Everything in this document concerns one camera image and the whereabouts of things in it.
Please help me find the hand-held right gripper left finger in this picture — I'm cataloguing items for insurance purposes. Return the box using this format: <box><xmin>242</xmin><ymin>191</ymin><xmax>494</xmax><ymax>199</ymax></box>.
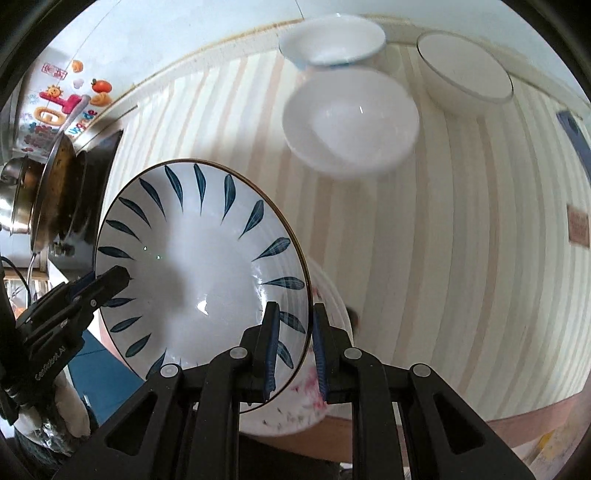
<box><xmin>55</xmin><ymin>301</ymin><xmax>296</xmax><ymax>480</ymax></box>

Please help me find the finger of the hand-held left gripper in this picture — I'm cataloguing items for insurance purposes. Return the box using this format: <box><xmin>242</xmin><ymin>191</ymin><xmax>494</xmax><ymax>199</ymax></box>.
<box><xmin>44</xmin><ymin>271</ymin><xmax>98</xmax><ymax>308</ymax></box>
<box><xmin>69</xmin><ymin>266</ymin><xmax>131</xmax><ymax>324</ymax></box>

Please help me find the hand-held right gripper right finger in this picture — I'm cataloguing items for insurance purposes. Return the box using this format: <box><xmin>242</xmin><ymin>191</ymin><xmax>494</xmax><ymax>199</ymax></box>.
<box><xmin>312</xmin><ymin>302</ymin><xmax>537</xmax><ymax>480</ymax></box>

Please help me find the blue leaf pattern plate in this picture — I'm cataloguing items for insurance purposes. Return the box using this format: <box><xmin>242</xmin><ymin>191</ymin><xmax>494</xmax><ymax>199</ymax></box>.
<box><xmin>93</xmin><ymin>159</ymin><xmax>311</xmax><ymax>414</ymax></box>

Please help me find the plain white bowl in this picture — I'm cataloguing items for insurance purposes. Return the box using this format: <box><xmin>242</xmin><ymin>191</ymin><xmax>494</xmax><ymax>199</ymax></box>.
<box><xmin>283</xmin><ymin>67</ymin><xmax>421</xmax><ymax>178</ymax></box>

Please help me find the white bowl blue rim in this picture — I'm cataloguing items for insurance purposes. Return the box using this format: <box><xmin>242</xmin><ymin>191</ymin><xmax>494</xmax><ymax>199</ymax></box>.
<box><xmin>278</xmin><ymin>14</ymin><xmax>386</xmax><ymax>70</ymax></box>

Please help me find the white bowl dark rim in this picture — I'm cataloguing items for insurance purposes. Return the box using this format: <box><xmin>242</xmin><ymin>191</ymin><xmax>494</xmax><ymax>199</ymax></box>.
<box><xmin>416</xmin><ymin>31</ymin><xmax>515</xmax><ymax>116</ymax></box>

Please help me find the person's left hand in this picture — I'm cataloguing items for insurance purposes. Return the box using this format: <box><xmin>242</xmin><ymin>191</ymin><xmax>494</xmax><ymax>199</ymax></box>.
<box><xmin>54</xmin><ymin>368</ymin><xmax>94</xmax><ymax>440</ymax></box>

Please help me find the black gas stove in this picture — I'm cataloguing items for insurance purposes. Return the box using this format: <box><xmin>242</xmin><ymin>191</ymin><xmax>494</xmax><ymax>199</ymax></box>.
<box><xmin>48</xmin><ymin>129</ymin><xmax>124</xmax><ymax>273</ymax></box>

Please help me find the steel steamer pot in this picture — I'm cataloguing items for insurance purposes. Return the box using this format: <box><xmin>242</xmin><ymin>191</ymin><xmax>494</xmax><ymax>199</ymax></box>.
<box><xmin>0</xmin><ymin>157</ymin><xmax>47</xmax><ymax>236</ymax></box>

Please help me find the black wok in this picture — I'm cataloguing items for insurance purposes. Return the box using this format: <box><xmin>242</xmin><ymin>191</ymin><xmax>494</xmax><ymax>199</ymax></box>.
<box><xmin>30</xmin><ymin>134</ymin><xmax>88</xmax><ymax>252</ymax></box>

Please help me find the small brown label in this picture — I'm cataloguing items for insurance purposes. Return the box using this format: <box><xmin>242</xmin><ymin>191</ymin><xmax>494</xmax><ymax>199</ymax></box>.
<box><xmin>567</xmin><ymin>204</ymin><xmax>591</xmax><ymax>250</ymax></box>

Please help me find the blue smartphone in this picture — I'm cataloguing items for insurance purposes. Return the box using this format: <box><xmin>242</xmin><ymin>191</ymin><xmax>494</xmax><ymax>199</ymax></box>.
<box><xmin>556</xmin><ymin>110</ymin><xmax>591</xmax><ymax>162</ymax></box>

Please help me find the black cable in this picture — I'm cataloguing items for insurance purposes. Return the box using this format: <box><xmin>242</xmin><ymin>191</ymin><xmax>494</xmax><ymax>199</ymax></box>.
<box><xmin>0</xmin><ymin>256</ymin><xmax>33</xmax><ymax>305</ymax></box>

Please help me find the colourful wall sticker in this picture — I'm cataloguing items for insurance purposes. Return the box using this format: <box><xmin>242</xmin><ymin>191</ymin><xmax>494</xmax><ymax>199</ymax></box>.
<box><xmin>21</xmin><ymin>60</ymin><xmax>114</xmax><ymax>153</ymax></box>

